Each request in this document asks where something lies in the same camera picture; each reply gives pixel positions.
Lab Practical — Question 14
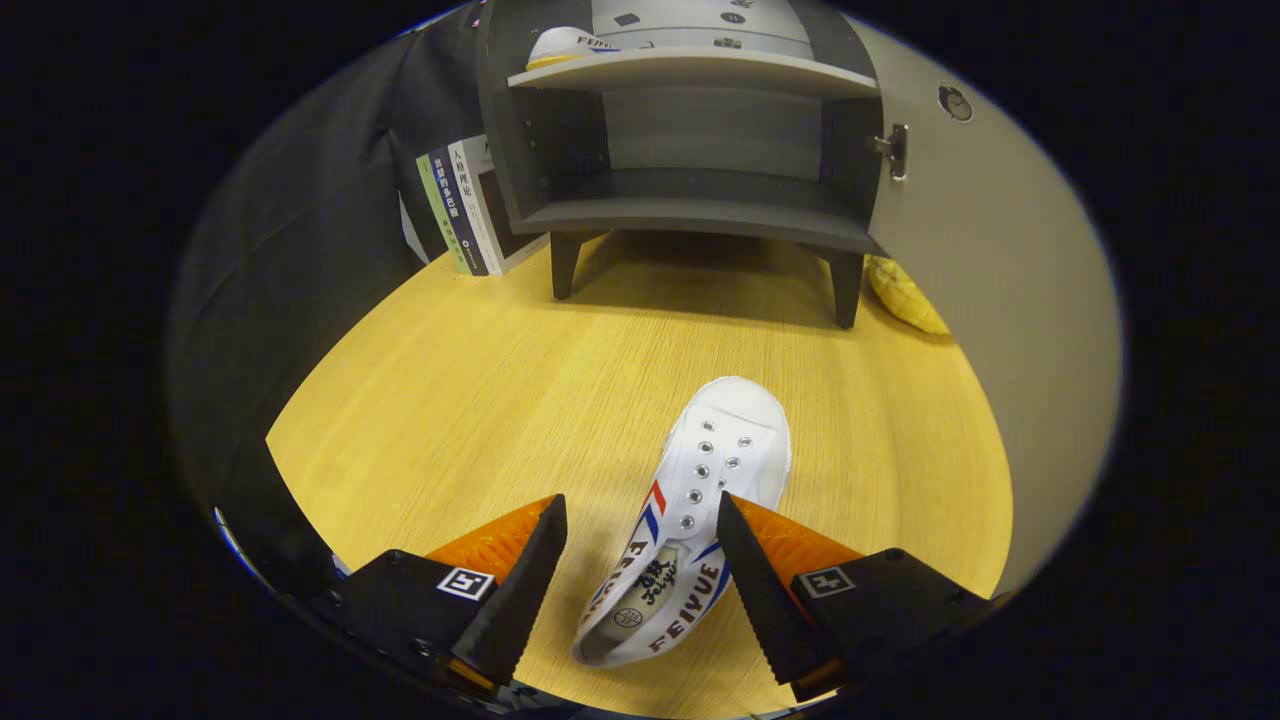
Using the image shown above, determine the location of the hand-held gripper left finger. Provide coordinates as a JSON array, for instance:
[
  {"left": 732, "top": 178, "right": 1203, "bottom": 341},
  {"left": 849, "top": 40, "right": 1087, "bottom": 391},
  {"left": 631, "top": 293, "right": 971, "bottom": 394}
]
[{"left": 315, "top": 493, "right": 569, "bottom": 696}]

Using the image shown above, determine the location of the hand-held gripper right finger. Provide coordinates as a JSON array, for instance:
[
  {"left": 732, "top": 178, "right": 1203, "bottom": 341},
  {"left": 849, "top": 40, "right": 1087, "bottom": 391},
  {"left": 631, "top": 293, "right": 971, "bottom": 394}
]
[{"left": 716, "top": 492, "right": 1001, "bottom": 701}]

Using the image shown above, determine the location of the white canvas shoe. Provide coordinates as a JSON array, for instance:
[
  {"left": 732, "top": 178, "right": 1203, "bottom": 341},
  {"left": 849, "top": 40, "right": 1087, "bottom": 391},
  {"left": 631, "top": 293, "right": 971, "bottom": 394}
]
[
  {"left": 526, "top": 27, "right": 623, "bottom": 71},
  {"left": 572, "top": 376, "right": 793, "bottom": 668}
]

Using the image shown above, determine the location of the beige shoe cabinet door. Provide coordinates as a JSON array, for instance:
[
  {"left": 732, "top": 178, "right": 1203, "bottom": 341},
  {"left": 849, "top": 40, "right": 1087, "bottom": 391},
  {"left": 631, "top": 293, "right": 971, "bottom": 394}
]
[{"left": 850, "top": 15, "right": 1121, "bottom": 591}]

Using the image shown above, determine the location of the metal door hinge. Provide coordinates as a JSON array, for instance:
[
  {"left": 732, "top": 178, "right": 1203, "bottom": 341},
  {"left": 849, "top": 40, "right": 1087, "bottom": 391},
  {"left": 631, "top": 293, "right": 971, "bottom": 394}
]
[{"left": 868, "top": 124, "right": 911, "bottom": 183}]

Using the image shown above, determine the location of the yellow soft toy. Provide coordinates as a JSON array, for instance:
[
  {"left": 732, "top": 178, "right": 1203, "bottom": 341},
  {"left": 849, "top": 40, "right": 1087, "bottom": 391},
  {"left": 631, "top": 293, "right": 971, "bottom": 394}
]
[{"left": 865, "top": 255, "right": 951, "bottom": 336}]

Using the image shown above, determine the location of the white spine book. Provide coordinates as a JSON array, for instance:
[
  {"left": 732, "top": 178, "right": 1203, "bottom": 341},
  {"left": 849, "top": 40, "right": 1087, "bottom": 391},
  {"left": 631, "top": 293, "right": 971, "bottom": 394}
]
[{"left": 448, "top": 135, "right": 551, "bottom": 276}]

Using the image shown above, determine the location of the black backdrop cloth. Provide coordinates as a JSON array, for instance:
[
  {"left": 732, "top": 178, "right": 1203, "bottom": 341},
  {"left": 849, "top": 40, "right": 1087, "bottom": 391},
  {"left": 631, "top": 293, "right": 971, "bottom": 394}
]
[{"left": 170, "top": 10, "right": 501, "bottom": 601}]

